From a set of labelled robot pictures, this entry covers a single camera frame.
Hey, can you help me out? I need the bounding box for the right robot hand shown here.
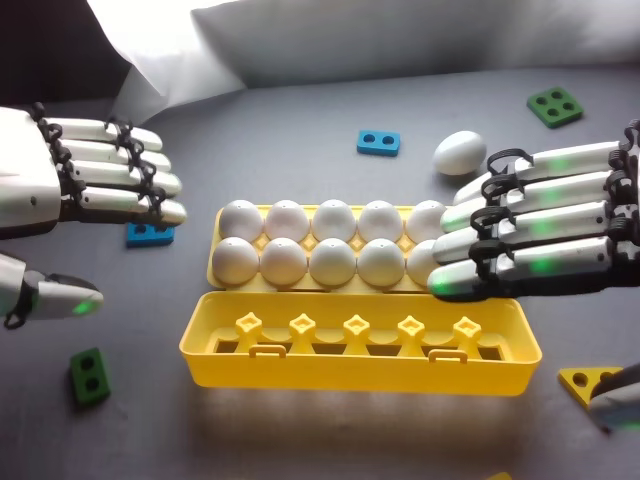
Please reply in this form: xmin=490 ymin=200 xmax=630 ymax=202
xmin=427 ymin=118 xmax=640 ymax=435

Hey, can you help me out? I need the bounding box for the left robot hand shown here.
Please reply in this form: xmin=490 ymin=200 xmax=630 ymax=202
xmin=0 ymin=102 xmax=189 ymax=329

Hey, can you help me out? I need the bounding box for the white egg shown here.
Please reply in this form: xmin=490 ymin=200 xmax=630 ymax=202
xmin=263 ymin=200 xmax=309 ymax=241
xmin=211 ymin=235 xmax=262 ymax=287
xmin=356 ymin=237 xmax=406 ymax=289
xmin=404 ymin=199 xmax=449 ymax=241
xmin=405 ymin=239 xmax=441 ymax=287
xmin=432 ymin=130 xmax=488 ymax=176
xmin=310 ymin=198 xmax=358 ymax=240
xmin=259 ymin=237 xmax=309 ymax=289
xmin=357 ymin=200 xmax=404 ymax=241
xmin=218 ymin=199 xmax=265 ymax=240
xmin=308 ymin=236 xmax=358 ymax=288

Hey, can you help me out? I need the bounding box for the yellow egg carton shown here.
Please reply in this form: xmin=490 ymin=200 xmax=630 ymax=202
xmin=178 ymin=202 xmax=544 ymax=399

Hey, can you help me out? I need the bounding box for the green four-hole block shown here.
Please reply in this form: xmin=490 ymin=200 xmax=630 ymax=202
xmin=526 ymin=87 xmax=585 ymax=130

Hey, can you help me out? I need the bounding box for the blue four-hole block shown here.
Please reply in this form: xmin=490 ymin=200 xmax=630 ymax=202
xmin=125 ymin=222 xmax=176 ymax=249

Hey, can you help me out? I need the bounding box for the yellow triangle three-hole block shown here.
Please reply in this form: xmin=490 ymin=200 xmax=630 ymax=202
xmin=557 ymin=367 xmax=626 ymax=409

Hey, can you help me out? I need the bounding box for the blue two-hole block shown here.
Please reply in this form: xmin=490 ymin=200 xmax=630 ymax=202
xmin=356 ymin=129 xmax=402 ymax=157

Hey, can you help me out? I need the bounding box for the green two-hole block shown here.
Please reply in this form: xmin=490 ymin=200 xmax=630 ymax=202
xmin=68 ymin=346 xmax=112 ymax=409

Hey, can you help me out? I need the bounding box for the grey table cloth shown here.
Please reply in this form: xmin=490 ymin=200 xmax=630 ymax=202
xmin=0 ymin=64 xmax=640 ymax=480

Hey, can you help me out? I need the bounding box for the white backdrop sheet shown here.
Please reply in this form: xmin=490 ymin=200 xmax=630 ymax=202
xmin=84 ymin=0 xmax=640 ymax=132

